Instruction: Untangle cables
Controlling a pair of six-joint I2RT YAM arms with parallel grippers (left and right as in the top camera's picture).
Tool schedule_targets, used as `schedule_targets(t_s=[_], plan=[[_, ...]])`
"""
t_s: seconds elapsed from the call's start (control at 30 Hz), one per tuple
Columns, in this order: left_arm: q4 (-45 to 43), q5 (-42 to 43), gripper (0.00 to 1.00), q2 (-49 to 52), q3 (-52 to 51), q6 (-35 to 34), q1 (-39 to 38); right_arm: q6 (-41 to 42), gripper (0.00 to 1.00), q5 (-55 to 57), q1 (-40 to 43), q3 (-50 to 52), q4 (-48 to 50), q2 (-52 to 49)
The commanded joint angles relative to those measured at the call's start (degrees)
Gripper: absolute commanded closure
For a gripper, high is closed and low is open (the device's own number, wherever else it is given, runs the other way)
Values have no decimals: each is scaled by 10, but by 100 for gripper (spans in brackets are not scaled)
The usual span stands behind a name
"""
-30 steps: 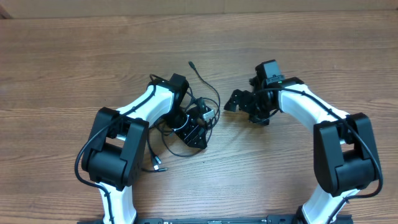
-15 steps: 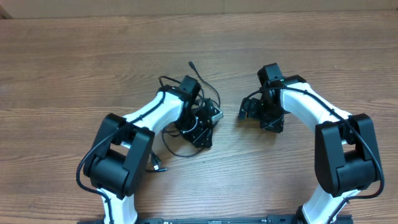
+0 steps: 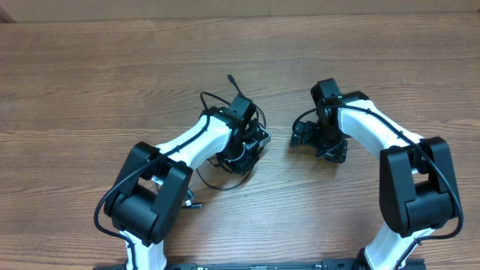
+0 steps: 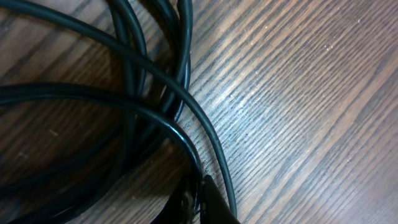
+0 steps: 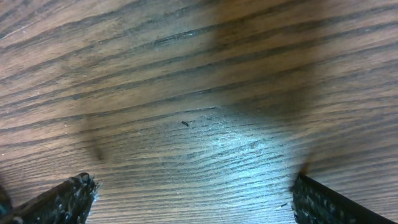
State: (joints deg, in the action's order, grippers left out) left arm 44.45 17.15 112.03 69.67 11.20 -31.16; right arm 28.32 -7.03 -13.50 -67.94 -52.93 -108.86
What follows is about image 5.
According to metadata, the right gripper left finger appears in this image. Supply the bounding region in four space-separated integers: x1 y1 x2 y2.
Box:
1 172 100 224

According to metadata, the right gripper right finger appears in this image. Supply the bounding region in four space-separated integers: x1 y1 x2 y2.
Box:
291 173 396 224

